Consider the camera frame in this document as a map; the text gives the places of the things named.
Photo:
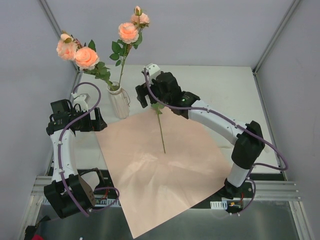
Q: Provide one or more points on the white ribbed ceramic vase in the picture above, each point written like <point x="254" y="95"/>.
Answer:
<point x="119" y="100"/>

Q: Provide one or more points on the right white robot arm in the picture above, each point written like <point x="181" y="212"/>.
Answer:
<point x="246" y="138"/>

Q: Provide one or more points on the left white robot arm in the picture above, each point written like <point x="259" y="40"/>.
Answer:
<point x="70" y="191"/>

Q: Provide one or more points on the right white cable duct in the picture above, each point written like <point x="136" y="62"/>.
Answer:
<point x="219" y="205"/>

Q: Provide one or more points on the pale pink rose stem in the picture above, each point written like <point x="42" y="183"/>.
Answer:
<point x="157" y="107"/>

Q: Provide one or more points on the orange rose stem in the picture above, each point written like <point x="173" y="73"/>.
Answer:
<point x="130" y="36"/>
<point x="85" y="58"/>

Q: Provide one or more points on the left white cable duct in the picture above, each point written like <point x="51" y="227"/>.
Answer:
<point x="100" y="203"/>

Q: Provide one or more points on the red black object corner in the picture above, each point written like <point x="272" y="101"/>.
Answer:
<point x="30" y="231"/>

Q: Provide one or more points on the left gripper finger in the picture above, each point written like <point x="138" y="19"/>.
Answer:
<point x="96" y="116"/>
<point x="99" y="125"/>

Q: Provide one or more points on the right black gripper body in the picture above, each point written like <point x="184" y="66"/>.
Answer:
<point x="145" y="91"/>

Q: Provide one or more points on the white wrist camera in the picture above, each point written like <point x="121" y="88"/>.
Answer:
<point x="152" y="70"/>
<point x="81" y="100"/>

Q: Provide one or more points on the aluminium front rail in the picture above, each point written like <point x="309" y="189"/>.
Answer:
<point x="277" y="191"/>

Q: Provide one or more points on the white cable duct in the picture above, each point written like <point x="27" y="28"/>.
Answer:
<point x="100" y="203"/>
<point x="219" y="205"/>

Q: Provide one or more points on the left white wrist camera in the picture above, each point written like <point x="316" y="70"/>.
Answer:
<point x="81" y="100"/>

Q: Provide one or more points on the left aluminium frame post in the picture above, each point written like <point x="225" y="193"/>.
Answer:
<point x="52" y="18"/>

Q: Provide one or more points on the right aluminium frame post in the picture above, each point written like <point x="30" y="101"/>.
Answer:
<point x="277" y="33"/>

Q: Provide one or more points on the aluminium frame post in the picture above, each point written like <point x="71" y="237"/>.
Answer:
<point x="277" y="33"/>
<point x="52" y="18"/>

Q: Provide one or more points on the cream printed ribbon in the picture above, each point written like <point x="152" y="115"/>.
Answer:
<point x="267" y="149"/>

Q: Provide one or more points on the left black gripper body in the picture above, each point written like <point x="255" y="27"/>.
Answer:
<point x="94" y="119"/>

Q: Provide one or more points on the pink wrapping paper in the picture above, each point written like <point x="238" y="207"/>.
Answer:
<point x="155" y="187"/>

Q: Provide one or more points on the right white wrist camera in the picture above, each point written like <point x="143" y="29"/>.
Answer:
<point x="152" y="70"/>

